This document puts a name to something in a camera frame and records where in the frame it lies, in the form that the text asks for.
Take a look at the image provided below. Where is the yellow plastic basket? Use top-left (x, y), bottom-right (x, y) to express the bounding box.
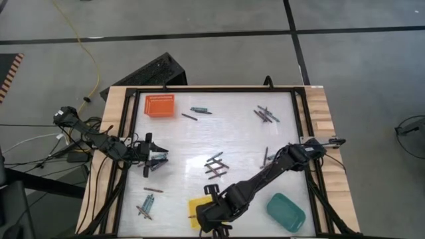
top-left (187, 195), bottom-right (213, 230)

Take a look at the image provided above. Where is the black striped-edge floor mat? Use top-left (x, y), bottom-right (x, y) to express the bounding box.
top-left (0, 52), bottom-right (26, 106)

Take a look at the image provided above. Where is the black floor beam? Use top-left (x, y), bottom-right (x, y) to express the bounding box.
top-left (0, 167), bottom-right (86, 200)

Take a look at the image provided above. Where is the teal plastic tray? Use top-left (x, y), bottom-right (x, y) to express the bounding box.
top-left (265, 192), bottom-right (307, 234)

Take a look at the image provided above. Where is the black cable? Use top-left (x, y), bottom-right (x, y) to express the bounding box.
top-left (0, 123), bottom-right (57, 128)
top-left (3, 139), bottom-right (97, 170)

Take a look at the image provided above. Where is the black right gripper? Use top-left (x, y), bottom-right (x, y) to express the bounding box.
top-left (195, 183), bottom-right (233, 239)

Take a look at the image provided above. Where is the orange plastic basket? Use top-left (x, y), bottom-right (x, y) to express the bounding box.
top-left (143, 94), bottom-right (176, 118)

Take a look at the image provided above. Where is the yellow cable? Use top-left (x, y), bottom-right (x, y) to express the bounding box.
top-left (49, 0), bottom-right (101, 114)

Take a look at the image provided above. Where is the black power adapter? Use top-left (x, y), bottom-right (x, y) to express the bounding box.
top-left (66, 151), bottom-right (91, 163)

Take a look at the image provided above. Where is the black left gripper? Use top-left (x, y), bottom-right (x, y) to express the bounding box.
top-left (131, 132), bottom-right (169, 179)

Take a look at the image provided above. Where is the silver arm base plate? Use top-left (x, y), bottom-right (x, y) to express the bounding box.
top-left (299, 135), bottom-right (347, 149)

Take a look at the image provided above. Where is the white cable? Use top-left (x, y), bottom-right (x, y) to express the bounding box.
top-left (1, 131), bottom-right (72, 155)

